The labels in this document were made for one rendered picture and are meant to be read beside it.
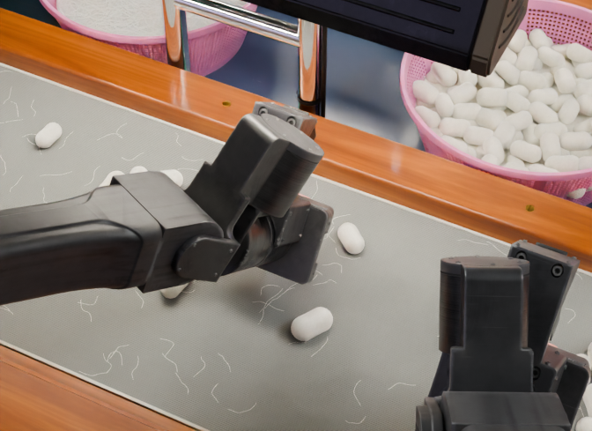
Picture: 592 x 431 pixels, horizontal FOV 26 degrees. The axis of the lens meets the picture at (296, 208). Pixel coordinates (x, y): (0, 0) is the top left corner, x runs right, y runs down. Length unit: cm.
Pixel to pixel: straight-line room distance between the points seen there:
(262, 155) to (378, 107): 47
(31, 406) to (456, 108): 53
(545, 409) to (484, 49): 26
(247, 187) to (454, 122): 39
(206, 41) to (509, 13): 55
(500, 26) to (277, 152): 19
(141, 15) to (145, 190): 53
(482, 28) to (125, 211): 27
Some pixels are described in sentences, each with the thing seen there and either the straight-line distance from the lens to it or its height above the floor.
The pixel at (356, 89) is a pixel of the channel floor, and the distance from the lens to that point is 142.
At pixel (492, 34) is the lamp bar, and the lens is 88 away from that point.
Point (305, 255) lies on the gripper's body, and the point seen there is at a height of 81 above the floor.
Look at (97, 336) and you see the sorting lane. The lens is 112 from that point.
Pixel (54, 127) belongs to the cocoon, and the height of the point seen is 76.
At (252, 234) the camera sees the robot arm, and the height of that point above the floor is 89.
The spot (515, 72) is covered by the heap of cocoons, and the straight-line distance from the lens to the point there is 136.
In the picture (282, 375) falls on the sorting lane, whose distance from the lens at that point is 108.
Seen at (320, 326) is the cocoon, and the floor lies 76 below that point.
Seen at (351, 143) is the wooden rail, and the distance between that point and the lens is 123.
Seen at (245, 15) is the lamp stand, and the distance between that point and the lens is 124.
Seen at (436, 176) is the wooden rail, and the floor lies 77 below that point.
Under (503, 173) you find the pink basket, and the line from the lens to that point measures 121.
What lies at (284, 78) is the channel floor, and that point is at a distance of 143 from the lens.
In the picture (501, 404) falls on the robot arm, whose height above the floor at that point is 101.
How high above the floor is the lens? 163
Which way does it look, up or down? 48 degrees down
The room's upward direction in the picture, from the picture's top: straight up
